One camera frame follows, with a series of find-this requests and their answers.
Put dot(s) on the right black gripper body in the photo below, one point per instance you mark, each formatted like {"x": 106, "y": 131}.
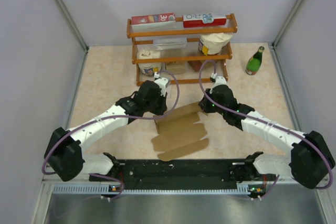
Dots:
{"x": 209, "y": 107}

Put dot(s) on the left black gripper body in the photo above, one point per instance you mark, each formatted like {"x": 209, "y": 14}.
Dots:
{"x": 156, "y": 106}

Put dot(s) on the brown cardboard box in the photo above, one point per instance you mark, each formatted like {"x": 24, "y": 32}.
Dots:
{"x": 180, "y": 133}

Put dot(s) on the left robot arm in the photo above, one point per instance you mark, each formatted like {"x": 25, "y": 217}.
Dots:
{"x": 65, "y": 150}

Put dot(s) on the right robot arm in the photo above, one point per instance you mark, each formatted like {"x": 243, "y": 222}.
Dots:
{"x": 307, "y": 158}

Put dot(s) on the red white wrap box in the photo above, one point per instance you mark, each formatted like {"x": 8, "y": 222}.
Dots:
{"x": 204, "y": 20}

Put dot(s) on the red foil wrap box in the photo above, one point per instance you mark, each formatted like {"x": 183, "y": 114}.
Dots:
{"x": 153, "y": 22}

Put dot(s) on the wooden three-tier shelf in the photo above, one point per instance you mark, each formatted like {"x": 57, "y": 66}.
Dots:
{"x": 144, "y": 40}

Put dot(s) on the small clear plastic bag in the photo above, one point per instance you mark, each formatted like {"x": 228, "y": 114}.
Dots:
{"x": 168, "y": 91}

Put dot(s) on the brown bread loaf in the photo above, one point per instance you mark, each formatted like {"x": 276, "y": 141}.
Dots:
{"x": 196, "y": 65}

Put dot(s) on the tan block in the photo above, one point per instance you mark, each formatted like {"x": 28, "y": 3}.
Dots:
{"x": 175, "y": 67}

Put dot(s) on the green glass bottle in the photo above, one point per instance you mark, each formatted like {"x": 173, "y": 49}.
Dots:
{"x": 254, "y": 63}

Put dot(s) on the large white flour bag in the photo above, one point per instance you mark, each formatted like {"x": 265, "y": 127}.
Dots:
{"x": 211, "y": 44}

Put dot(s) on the clear plastic container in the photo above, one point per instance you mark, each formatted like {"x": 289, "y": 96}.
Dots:
{"x": 170, "y": 43}

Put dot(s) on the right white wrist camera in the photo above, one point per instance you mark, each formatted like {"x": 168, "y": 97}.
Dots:
{"x": 217, "y": 80}

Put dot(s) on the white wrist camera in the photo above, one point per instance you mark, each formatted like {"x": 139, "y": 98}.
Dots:
{"x": 162, "y": 82}
{"x": 217, "y": 80}

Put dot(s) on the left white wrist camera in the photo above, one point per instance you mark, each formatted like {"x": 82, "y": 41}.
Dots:
{"x": 162, "y": 82}

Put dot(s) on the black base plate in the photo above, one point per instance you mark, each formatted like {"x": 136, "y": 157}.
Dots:
{"x": 187, "y": 174}

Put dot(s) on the aluminium frame rail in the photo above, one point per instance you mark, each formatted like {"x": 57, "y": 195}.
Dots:
{"x": 71, "y": 24}

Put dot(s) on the grey cable duct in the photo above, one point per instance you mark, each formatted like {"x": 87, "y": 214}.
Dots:
{"x": 106, "y": 189}

